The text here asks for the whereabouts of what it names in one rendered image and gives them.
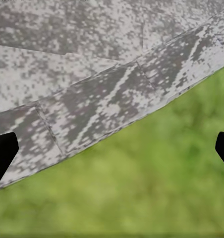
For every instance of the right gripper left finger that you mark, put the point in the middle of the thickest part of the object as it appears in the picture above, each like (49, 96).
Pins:
(8, 150)

